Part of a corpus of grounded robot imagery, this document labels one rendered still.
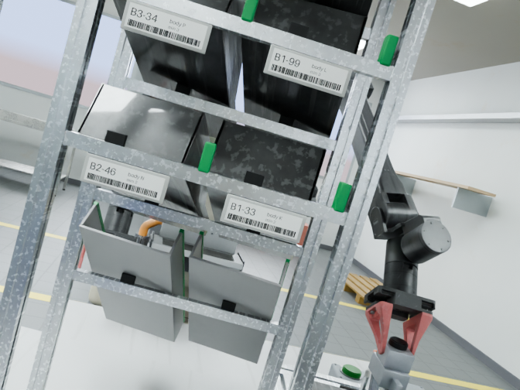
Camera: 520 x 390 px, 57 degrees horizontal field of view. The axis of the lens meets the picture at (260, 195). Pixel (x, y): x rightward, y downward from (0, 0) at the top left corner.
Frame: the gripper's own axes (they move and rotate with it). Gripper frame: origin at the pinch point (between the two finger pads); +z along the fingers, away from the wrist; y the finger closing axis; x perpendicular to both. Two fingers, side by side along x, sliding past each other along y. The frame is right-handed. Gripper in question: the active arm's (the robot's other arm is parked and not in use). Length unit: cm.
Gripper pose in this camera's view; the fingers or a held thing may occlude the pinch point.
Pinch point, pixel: (395, 352)
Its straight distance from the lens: 83.3
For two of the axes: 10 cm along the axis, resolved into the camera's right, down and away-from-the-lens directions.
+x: -2.1, 4.7, 8.6
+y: 9.6, 2.8, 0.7
